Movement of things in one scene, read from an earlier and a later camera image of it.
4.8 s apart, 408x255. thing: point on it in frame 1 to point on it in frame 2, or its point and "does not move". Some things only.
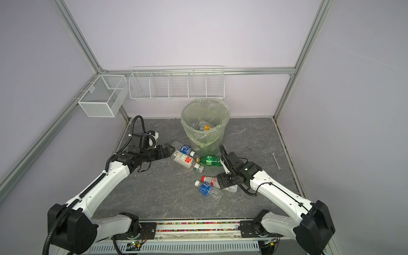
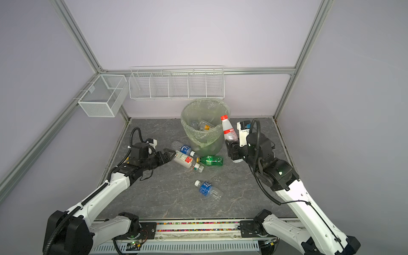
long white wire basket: [177, 82] does not move
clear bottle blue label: [206, 189] does not move
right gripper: [222, 183] to [234, 150]
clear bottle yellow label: [203, 126] does not move
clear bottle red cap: [213, 181] to [229, 132]
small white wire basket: [105, 96] does not move
